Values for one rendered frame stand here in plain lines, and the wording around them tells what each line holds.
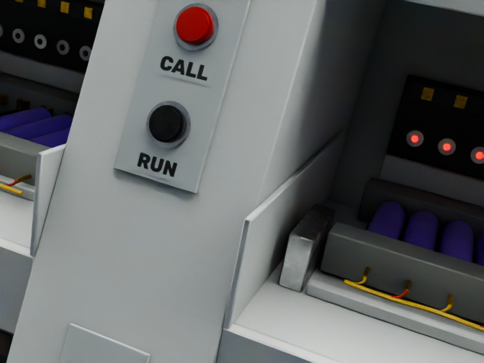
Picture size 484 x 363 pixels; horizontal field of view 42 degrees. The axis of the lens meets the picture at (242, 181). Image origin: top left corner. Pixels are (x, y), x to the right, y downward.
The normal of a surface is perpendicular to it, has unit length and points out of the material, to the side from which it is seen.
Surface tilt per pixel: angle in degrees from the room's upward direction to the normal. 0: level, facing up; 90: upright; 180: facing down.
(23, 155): 108
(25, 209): 18
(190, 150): 90
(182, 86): 90
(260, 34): 90
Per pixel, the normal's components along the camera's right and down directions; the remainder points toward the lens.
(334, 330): 0.18, -0.93
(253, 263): 0.92, 0.28
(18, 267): -0.34, 0.25
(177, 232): -0.27, -0.04
